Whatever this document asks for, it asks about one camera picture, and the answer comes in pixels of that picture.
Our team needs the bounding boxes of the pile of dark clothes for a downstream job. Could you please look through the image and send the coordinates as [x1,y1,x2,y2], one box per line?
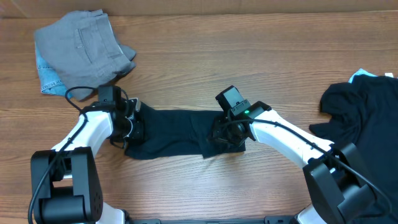
[309,75,397,223]

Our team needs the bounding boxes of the black t-shirt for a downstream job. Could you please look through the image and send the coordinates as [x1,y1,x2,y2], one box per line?
[124,103,246,160]

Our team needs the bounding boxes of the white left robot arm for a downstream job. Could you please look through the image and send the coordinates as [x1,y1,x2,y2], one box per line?
[27,98,141,223]

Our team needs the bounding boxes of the light blue garment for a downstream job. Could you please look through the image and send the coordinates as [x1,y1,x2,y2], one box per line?
[348,68,376,83]

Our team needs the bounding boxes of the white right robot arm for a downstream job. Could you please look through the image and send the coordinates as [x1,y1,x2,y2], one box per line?
[211,98,377,223]

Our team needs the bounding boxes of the folded grey trousers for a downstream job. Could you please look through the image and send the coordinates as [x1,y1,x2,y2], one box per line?
[34,9,136,100]

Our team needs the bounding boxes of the folded blue jeans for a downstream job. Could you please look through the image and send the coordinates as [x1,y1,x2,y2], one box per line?
[35,44,67,96]

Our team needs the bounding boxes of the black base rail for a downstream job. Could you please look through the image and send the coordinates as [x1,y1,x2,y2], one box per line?
[127,215,298,224]

